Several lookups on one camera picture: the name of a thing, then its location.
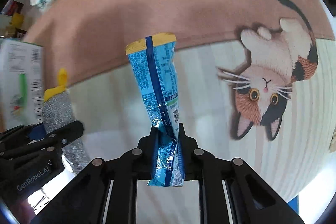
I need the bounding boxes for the silver sponge yellow ends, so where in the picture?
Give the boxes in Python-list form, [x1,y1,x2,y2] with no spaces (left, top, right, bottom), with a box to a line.
[43,68,90,174]

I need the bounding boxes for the blue yellow snack packet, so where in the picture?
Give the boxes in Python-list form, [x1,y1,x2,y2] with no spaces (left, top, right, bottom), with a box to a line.
[125,32,185,187]

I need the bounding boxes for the white product box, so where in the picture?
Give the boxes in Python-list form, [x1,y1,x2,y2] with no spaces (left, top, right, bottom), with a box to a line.
[1,39,43,130]

